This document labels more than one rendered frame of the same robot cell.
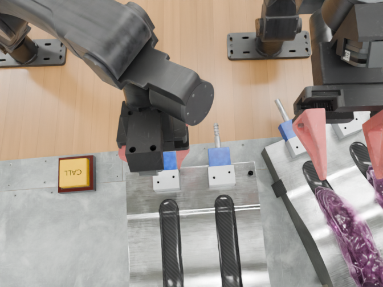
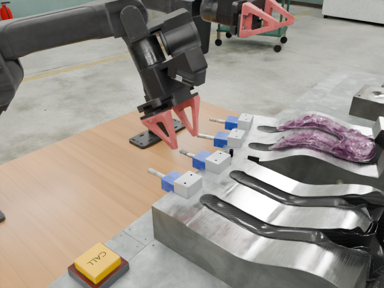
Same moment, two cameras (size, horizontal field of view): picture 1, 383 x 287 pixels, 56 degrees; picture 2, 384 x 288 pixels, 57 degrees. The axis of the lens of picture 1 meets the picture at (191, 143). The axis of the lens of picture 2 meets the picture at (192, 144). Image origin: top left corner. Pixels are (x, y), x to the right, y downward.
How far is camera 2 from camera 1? 0.63 m
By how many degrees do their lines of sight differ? 52
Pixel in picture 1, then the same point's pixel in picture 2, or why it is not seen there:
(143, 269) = (240, 243)
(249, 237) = (273, 179)
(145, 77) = (159, 22)
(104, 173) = (123, 254)
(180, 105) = (190, 23)
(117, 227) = (179, 276)
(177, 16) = (82, 151)
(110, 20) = not seen: outside the picture
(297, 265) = not seen: hidden behind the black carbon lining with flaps
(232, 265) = (286, 199)
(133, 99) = (152, 56)
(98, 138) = (91, 238)
